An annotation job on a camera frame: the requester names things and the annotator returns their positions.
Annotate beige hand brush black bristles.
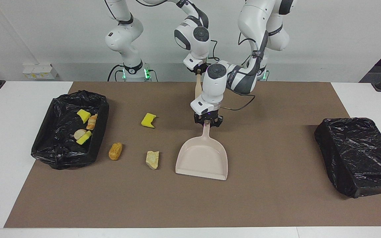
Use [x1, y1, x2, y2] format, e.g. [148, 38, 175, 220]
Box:
[194, 73, 204, 99]

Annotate beige plastic dustpan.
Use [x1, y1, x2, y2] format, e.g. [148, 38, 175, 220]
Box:
[175, 120, 228, 181]

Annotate notched yellow sponge piece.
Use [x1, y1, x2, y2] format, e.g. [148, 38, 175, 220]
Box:
[141, 113, 157, 129]

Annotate orange-brown bread roll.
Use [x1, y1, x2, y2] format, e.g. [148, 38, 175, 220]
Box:
[108, 142, 123, 161]

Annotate orange striped toy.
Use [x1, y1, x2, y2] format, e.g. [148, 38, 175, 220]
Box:
[86, 114, 98, 130]

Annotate green and yellow sponge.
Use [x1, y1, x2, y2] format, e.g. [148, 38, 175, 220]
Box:
[76, 131, 93, 145]

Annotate yellow sponge wedge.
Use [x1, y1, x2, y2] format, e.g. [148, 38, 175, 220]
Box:
[77, 109, 92, 124]

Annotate open bin black bag liner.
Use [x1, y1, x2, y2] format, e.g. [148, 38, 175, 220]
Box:
[31, 90, 109, 170]

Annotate brown paper table mat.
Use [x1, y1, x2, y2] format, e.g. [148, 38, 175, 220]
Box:
[4, 82, 381, 228]

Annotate box covered by black bag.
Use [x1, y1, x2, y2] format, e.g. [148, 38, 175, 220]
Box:
[314, 117, 381, 199]

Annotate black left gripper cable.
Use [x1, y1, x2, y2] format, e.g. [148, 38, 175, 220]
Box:
[220, 28, 269, 111]

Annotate black arm base cable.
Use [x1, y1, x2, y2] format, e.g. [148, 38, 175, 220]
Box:
[107, 64, 125, 82]

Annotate white wall socket box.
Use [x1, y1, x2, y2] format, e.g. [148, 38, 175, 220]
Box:
[22, 64, 59, 80]

